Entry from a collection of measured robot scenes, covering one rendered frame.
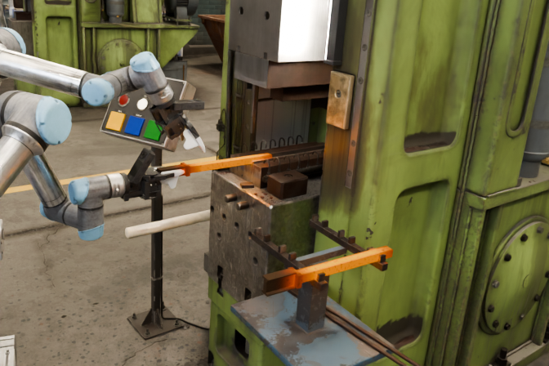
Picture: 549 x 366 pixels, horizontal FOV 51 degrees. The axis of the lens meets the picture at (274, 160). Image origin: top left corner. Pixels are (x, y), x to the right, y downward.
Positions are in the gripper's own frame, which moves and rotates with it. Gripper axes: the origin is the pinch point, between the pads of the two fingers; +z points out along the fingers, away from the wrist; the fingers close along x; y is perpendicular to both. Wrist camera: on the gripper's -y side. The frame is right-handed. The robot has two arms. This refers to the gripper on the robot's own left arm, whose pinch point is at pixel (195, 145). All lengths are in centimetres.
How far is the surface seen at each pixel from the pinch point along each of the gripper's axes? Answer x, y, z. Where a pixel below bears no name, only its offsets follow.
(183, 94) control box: -41.5, -19.0, 2.3
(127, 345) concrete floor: -49, 56, 92
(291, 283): 65, 16, 9
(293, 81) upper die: 7.7, -39.3, -2.0
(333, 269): 67, 4, 14
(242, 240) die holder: 7.0, 3.3, 38.9
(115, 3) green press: -466, -145, 70
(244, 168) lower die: -2.5, -13.2, 21.5
